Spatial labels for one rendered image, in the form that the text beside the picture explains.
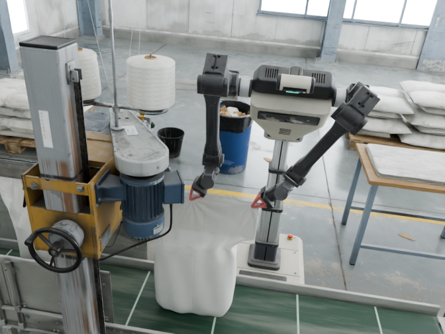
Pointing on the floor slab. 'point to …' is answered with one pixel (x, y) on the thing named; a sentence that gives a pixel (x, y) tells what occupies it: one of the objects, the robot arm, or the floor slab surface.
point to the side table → (383, 209)
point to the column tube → (61, 171)
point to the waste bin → (234, 137)
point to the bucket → (172, 140)
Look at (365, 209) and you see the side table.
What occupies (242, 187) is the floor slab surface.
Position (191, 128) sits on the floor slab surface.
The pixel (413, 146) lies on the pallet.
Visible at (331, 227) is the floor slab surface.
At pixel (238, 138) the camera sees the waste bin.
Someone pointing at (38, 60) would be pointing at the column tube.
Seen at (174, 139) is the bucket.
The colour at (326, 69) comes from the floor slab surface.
